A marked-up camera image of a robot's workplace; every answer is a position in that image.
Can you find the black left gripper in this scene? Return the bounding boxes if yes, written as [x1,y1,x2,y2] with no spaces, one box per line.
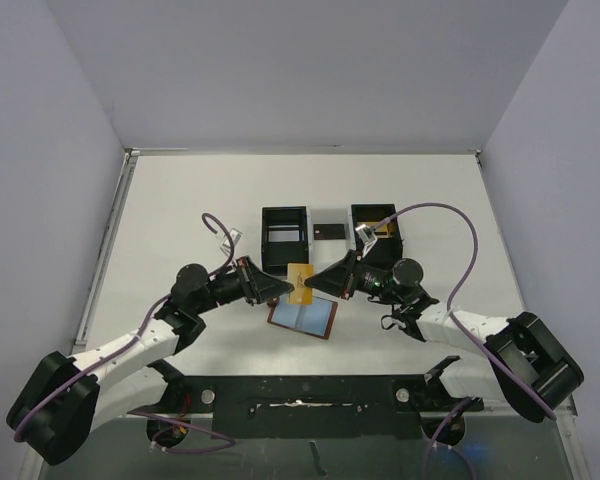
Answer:
[194,256,294,314]

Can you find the brown leather card holder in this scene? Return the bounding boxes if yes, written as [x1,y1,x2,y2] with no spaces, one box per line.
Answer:
[267,297,338,340]

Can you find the black white card sorting tray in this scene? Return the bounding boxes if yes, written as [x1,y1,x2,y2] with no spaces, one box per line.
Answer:
[261,203,396,277]

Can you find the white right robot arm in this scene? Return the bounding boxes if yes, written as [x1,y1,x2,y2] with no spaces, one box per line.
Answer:
[304,251,584,423]

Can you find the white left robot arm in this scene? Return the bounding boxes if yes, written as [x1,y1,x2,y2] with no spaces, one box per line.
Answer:
[6,256,294,465]

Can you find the black card in tray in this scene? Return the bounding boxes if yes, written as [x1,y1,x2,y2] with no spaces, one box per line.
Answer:
[313,223,346,240]

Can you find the silver card in tray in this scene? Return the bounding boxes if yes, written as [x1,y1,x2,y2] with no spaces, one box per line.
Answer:
[267,228,302,243]

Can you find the gold card in tray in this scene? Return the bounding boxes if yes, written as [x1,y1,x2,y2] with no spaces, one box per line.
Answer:
[355,221,396,239]

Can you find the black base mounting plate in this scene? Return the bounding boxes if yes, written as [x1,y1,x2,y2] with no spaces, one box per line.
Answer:
[141,375,458,439]

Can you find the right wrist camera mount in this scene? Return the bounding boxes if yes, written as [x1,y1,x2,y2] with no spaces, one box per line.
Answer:
[355,224,377,258]

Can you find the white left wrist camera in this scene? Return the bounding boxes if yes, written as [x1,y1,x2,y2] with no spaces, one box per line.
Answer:
[216,228,242,257]

